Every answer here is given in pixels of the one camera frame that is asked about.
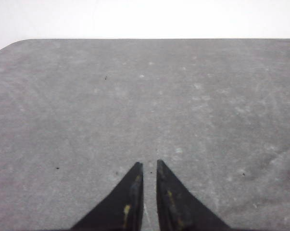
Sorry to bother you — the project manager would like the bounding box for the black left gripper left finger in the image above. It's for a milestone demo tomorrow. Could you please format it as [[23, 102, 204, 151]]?
[[71, 162, 143, 231]]

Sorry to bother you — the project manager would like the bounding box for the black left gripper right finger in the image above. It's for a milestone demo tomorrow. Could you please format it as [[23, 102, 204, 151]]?
[[156, 159, 231, 231]]

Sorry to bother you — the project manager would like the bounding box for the grey table cloth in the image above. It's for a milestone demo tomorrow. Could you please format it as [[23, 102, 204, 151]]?
[[0, 39, 290, 231]]

